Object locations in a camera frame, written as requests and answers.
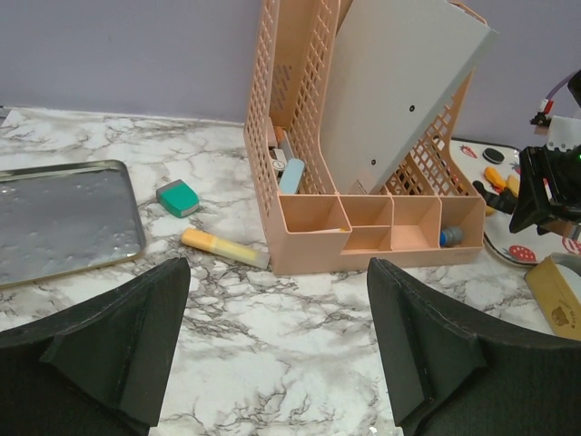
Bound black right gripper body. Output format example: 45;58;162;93
509;146;580;236

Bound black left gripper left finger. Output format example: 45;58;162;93
1;258;191;435

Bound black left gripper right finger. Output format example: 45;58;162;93
367;258;580;435

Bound rectangular tan biscuit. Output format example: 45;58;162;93
506;175;520;198

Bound silver tin lid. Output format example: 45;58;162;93
1;160;146;287

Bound black-tipped metal tongs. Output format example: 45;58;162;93
472;181;517;214

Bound strawberry print white tray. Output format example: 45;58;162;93
448;138;581;269

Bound orange fish-shaped cookie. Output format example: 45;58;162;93
484;166;507;193

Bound black round sandwich cookie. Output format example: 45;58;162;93
482;148;505;164

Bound gold metal cookie tin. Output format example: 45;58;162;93
525;253;580;341

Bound peach plastic desk organizer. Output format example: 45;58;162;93
244;1;496;275

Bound teal eraser block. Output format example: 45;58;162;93
156;179;200;218

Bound grey folder board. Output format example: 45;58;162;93
320;1;497;193

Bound light blue eraser case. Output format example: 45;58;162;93
279;158;305;194

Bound pink white stapler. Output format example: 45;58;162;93
268;126;294;176

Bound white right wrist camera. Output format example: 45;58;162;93
530;98;581;152

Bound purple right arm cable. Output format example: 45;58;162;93
544;74;576;104

